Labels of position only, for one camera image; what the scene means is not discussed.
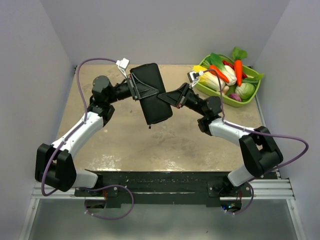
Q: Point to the toy bok choy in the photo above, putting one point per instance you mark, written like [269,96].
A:
[216,61]

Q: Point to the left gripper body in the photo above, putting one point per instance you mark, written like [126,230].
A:
[133,90]

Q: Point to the toy red chili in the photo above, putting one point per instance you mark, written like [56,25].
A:
[231,69]

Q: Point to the toy carrot right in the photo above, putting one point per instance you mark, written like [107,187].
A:
[238,55]

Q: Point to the toy green cabbage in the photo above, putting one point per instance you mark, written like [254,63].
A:
[245,90]

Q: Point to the green vegetable tray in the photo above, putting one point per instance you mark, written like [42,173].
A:
[253,78]

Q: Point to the toy napa cabbage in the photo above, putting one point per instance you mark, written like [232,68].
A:
[211,81]

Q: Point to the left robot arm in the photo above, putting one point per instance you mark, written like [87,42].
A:
[55,162]

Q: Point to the toy carrot left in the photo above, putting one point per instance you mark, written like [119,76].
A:
[215,71]

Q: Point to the toy mushroom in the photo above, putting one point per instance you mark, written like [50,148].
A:
[225,89]

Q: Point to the aluminium rail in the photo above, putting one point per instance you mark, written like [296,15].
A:
[264,189]

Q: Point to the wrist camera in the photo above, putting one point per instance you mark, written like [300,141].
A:
[122,66]
[194,77]

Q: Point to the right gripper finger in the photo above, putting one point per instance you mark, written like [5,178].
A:
[181,91]
[168,98]

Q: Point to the toy carrot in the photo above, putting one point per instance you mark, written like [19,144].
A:
[215,71]
[238,55]

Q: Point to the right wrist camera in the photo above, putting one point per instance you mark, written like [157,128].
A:
[194,77]

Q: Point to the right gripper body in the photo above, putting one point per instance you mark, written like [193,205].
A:
[187,94]

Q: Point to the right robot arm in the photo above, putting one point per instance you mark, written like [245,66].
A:
[259,150]

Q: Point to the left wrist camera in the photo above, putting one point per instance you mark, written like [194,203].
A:
[122,66]

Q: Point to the black tool case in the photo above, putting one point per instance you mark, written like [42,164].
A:
[150,84]

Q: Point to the toy purple onion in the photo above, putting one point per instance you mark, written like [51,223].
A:
[235,97]

